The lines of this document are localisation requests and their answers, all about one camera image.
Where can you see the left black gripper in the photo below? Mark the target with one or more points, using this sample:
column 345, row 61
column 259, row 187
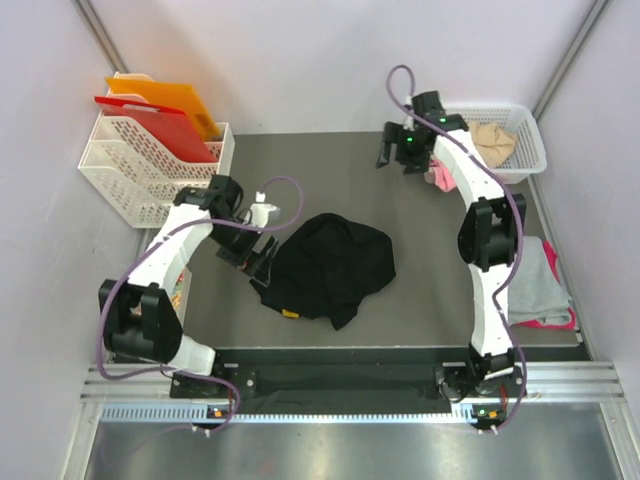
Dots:
column 241, row 259

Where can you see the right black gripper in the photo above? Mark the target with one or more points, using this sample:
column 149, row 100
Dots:
column 394, row 134

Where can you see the black t-shirt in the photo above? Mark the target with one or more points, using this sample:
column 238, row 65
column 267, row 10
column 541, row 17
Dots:
column 326, row 268

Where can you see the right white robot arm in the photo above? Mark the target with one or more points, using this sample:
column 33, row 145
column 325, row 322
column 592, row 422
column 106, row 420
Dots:
column 488, row 239

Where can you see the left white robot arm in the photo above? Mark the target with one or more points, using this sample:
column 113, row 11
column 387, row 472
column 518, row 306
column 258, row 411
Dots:
column 138, row 316

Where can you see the pink t-shirt in basket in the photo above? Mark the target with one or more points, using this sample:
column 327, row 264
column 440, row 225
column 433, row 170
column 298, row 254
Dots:
column 438, row 175

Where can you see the red children's book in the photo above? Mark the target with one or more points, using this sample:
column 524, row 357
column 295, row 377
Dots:
column 180, row 294

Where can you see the beige t-shirt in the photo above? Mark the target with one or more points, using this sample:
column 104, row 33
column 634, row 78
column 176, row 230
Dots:
column 494, row 143

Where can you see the white plastic laundry basket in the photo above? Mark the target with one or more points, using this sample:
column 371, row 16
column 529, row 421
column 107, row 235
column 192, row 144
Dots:
column 529, row 157

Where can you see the white perforated file organizer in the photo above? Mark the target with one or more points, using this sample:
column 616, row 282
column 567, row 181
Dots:
column 136, row 174

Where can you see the red folder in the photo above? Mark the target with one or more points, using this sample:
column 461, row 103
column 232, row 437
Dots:
column 171, row 127

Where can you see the orange folder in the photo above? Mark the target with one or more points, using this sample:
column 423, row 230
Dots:
column 178, row 96

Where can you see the folded magenta t-shirt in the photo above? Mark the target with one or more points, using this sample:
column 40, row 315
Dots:
column 552, row 260

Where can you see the folded grey t-shirt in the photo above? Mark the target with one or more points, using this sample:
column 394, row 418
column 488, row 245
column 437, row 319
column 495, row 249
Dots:
column 537, row 285

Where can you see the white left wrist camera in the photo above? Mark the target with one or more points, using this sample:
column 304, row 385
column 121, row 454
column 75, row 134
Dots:
column 262, row 213

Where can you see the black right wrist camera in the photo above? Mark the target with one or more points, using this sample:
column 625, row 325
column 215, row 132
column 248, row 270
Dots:
column 428, row 106

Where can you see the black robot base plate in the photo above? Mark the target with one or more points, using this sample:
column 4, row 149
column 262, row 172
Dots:
column 341, row 380

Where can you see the white slotted cable duct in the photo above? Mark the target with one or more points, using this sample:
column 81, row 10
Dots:
column 202, row 413

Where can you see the aluminium frame rail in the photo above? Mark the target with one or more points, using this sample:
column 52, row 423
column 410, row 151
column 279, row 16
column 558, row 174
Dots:
column 580, row 382

